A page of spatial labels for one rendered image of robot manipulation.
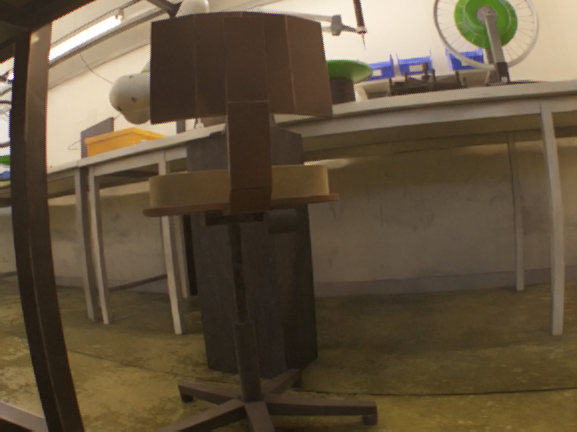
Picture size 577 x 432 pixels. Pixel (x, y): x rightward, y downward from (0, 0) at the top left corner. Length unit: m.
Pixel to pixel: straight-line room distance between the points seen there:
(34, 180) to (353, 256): 2.05
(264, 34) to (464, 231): 1.89
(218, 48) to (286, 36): 0.13
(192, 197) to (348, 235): 1.81
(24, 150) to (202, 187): 0.33
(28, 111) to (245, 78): 0.37
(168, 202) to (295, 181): 0.23
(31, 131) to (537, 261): 2.41
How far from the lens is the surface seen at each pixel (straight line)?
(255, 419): 0.93
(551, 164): 1.55
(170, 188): 0.73
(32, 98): 0.73
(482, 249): 2.43
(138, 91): 1.23
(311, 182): 0.78
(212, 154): 1.34
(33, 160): 0.71
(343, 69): 1.51
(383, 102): 1.49
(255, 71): 0.69
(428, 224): 2.40
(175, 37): 0.74
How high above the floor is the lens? 0.54
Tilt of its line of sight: level
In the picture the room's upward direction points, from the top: 5 degrees counter-clockwise
